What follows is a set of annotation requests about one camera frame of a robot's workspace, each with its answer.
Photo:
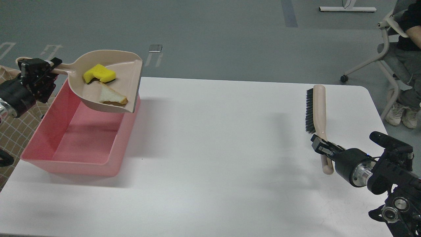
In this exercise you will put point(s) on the beige hand brush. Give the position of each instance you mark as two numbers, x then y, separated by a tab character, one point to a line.
316	117

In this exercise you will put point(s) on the white bread slice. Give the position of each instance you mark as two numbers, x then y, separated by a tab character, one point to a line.
110	96

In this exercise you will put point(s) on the beige plastic dustpan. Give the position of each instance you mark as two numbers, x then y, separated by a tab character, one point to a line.
128	67

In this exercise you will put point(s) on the beige checkered cloth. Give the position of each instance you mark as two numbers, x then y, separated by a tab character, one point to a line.
15	133

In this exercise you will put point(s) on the white office chair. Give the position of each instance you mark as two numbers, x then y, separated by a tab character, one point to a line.
387	55

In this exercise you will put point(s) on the yellow sponge piece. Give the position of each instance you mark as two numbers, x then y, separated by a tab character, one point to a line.
99	72

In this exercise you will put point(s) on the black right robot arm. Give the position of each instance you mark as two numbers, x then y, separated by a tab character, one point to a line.
389	173

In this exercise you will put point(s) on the pink plastic bin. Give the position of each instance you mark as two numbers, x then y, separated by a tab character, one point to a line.
74	139

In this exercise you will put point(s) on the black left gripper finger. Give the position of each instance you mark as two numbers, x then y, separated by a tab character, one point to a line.
37	72
43	87

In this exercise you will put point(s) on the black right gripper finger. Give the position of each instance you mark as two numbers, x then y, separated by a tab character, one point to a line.
319	142
328	152

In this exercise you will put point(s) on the grey floor socket plate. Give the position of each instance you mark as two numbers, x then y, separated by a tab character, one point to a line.
155	48

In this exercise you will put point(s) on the seated person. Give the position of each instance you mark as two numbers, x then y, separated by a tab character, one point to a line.
408	52

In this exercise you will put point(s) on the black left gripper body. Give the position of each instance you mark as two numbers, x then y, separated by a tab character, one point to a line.
17	96

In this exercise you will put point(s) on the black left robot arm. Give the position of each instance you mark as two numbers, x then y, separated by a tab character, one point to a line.
6	111

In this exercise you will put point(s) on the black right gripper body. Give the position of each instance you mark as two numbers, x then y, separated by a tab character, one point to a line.
354	166

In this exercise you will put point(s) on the white desk foot bar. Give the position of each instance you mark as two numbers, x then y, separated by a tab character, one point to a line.
348	9

